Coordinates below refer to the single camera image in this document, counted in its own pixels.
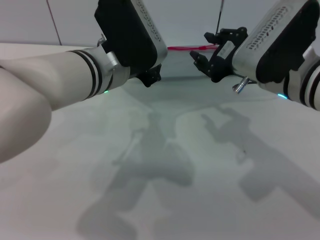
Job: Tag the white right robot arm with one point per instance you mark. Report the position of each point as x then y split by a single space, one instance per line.
310 82

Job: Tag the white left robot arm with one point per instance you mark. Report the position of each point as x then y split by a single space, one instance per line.
37 75

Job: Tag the translucent document bag red zipper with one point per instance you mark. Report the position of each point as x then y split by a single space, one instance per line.
185 60

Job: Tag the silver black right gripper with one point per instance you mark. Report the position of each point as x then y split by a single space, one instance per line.
270 45

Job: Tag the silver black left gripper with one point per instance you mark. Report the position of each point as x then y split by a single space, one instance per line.
130 32

